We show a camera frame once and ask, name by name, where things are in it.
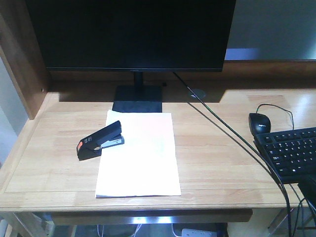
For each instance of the grey desk cable grommet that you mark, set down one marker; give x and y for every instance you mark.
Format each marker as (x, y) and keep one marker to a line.
(195, 93)

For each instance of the black computer mouse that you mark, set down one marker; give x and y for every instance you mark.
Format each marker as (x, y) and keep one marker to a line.
(259, 123)

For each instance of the white paper sheet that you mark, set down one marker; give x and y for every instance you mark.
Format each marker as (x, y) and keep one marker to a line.
(145, 165)

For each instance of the black orange stapler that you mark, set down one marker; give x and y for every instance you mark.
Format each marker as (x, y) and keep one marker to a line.
(92, 145)

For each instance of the white power strip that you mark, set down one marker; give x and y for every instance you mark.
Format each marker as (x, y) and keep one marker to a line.
(197, 233)

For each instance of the black keyboard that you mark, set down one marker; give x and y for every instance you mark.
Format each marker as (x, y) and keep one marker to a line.
(291, 153)

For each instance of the wooden desk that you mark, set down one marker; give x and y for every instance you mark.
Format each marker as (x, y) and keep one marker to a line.
(43, 174)

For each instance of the black computer monitor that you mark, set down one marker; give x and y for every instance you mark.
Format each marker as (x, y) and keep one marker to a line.
(133, 35)

